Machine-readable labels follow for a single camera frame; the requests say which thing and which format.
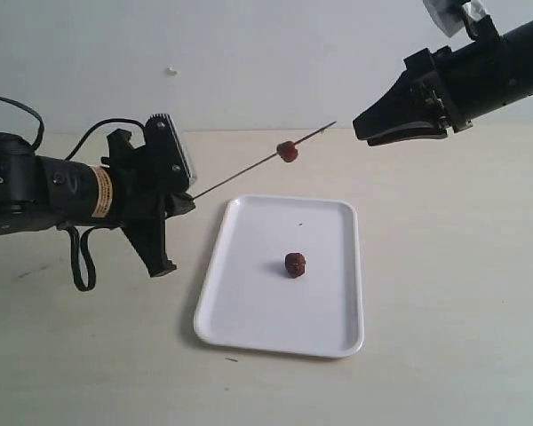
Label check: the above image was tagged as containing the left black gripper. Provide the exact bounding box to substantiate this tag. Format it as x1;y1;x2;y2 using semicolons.
88;129;195;278

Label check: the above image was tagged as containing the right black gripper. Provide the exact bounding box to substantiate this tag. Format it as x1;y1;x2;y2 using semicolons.
353;36;515;146

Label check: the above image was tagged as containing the thin metal skewer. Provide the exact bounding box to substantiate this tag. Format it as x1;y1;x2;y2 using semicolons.
193;121;338;201

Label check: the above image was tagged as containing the red date top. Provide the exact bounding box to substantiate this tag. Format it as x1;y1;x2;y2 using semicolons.
276;141;298;163

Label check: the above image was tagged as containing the right grey black robot arm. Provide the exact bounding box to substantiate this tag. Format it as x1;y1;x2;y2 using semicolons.
353;16;533;146

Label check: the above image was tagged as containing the left grey black robot arm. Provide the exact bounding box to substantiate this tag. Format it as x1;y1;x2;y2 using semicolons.
0;128;195;292

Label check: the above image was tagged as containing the dark red date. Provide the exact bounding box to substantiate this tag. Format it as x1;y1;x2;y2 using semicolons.
284;252;306;279

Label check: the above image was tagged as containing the white rectangular plastic tray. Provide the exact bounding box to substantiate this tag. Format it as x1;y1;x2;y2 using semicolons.
193;194;364;359

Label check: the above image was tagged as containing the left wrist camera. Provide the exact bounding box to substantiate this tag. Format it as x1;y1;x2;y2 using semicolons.
144;114;197;193

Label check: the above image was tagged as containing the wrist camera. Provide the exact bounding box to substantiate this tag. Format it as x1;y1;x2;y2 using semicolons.
144;114;197;193
423;0;489;40

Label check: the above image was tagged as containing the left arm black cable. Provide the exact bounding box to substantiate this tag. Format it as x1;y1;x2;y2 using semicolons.
0;93;147;292

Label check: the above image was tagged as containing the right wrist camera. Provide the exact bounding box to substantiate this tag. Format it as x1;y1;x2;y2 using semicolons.
423;0;489;40

